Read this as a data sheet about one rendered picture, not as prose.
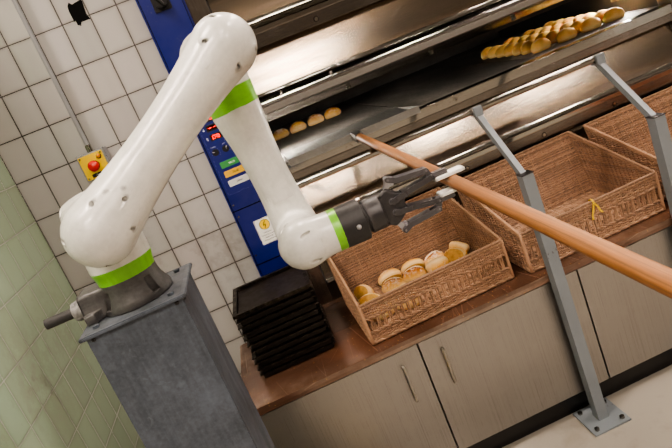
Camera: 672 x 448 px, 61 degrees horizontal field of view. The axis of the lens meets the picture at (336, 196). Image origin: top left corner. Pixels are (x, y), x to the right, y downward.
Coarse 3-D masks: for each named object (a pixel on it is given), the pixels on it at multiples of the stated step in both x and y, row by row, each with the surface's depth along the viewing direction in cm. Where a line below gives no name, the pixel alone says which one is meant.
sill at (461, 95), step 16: (640, 16) 241; (656, 16) 242; (608, 32) 240; (624, 32) 241; (560, 48) 240; (576, 48) 239; (528, 64) 236; (544, 64) 237; (496, 80) 235; (448, 96) 234; (464, 96) 234; (432, 112) 233; (384, 128) 230; (352, 144) 229; (320, 160) 228
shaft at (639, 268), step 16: (368, 144) 194; (384, 144) 178; (400, 160) 158; (416, 160) 146; (464, 192) 115; (480, 192) 108; (496, 192) 105; (496, 208) 101; (512, 208) 96; (528, 208) 92; (528, 224) 90; (544, 224) 86; (560, 224) 83; (560, 240) 82; (576, 240) 78; (592, 240) 75; (592, 256) 75; (608, 256) 71; (624, 256) 69; (640, 256) 68; (624, 272) 69; (640, 272) 66; (656, 272) 64; (656, 288) 63
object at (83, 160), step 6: (96, 150) 206; (102, 150) 206; (84, 156) 205; (90, 156) 206; (102, 156) 206; (108, 156) 210; (78, 162) 206; (84, 162) 206; (102, 162) 207; (108, 162) 207; (84, 168) 206; (102, 168) 207; (84, 174) 207; (90, 174) 207; (96, 174) 207; (90, 180) 207
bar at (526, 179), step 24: (552, 72) 200; (504, 96) 197; (456, 120) 196; (480, 120) 195; (648, 120) 187; (504, 144) 189; (336, 168) 191; (528, 192) 181; (552, 240) 185; (552, 264) 187; (552, 288) 193; (576, 312) 192; (576, 336) 193; (576, 360) 198; (600, 408) 200; (600, 432) 196
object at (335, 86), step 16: (528, 0) 216; (544, 0) 218; (560, 0) 235; (496, 16) 215; (512, 16) 224; (448, 32) 213; (464, 32) 214; (480, 32) 229; (416, 48) 212; (432, 48) 218; (384, 64) 211; (400, 64) 224; (336, 80) 209; (352, 80) 213; (368, 80) 229; (304, 96) 208; (320, 96) 218; (272, 112) 208; (288, 112) 224
